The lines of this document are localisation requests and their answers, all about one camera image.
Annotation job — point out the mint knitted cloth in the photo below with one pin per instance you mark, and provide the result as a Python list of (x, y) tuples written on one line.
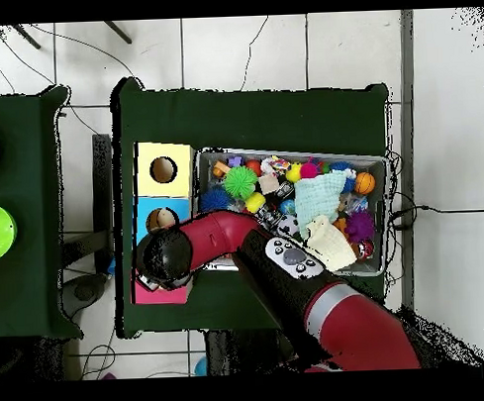
[(319, 196)]

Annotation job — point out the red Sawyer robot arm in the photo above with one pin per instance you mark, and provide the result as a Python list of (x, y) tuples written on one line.
[(357, 335)]

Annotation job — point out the wooden three-hole box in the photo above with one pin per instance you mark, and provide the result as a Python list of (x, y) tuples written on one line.
[(146, 184)]

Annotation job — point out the clear mesh toy bin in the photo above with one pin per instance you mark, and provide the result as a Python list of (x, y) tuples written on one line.
[(204, 174)]

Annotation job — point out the cyan ball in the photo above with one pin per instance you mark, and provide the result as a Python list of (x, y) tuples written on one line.
[(201, 367)]

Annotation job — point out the blue spiky rubber ball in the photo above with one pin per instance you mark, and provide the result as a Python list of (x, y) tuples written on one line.
[(214, 199)]

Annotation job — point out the black upright panel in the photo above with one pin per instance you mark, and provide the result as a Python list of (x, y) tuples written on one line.
[(102, 173)]

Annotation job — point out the dark green tablecloth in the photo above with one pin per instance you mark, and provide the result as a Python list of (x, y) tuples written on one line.
[(30, 275), (243, 117)]

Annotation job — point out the green spiky rubber ball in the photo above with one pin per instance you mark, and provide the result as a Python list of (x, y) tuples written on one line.
[(240, 182)]

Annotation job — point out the black and white soccer ball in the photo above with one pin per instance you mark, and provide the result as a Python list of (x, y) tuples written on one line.
[(287, 225)]

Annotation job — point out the lime green bowl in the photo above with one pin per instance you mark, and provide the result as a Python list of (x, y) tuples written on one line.
[(1, 232)]

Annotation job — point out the cream knitted cloth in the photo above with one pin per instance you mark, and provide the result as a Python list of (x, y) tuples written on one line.
[(330, 245)]

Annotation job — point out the pink spiky rubber ball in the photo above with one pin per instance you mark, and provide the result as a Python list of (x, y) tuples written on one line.
[(309, 169)]

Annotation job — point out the purple spiky rubber ball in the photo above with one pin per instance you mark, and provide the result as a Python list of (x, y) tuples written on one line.
[(359, 226)]

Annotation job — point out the orange basketball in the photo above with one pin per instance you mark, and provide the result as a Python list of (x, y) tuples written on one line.
[(364, 183)]

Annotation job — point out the black tripod leg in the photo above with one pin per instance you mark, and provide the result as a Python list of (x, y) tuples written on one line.
[(26, 36), (118, 32)]

